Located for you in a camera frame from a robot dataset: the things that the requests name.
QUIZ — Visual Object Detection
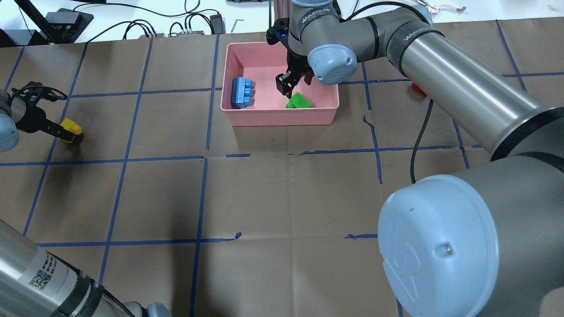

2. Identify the red toy block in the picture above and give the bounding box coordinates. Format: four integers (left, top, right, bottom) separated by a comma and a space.
411, 82, 427, 97

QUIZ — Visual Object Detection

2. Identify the grabber reach tool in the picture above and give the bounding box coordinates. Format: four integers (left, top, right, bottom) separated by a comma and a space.
414, 0, 467, 14

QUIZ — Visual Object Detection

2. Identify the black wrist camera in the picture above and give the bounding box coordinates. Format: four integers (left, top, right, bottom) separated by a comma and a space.
266, 17, 289, 49

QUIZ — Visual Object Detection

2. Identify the pink plastic box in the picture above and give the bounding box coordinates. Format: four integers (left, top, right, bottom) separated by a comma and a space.
220, 42, 340, 126

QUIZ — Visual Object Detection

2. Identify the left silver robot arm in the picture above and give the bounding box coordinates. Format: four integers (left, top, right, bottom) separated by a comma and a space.
0, 81, 171, 317

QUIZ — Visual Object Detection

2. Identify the yellow toy block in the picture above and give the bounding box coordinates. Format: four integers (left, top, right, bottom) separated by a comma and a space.
60, 118, 84, 146

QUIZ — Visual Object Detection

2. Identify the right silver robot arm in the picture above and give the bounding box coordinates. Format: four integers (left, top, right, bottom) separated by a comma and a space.
288, 81, 563, 317

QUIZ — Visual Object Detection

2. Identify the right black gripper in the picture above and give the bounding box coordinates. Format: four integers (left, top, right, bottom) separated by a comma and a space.
276, 50, 315, 98

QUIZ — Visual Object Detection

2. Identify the blue toy block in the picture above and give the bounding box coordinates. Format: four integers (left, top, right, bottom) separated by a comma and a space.
231, 77, 255, 110

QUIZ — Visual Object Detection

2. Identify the green toy block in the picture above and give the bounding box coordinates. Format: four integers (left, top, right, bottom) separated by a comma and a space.
286, 92, 313, 109

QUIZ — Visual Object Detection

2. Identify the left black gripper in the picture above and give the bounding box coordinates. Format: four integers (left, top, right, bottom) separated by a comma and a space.
11, 96, 67, 139

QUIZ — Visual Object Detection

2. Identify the black camera stand base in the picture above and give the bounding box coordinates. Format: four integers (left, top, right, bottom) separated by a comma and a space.
15, 0, 94, 44

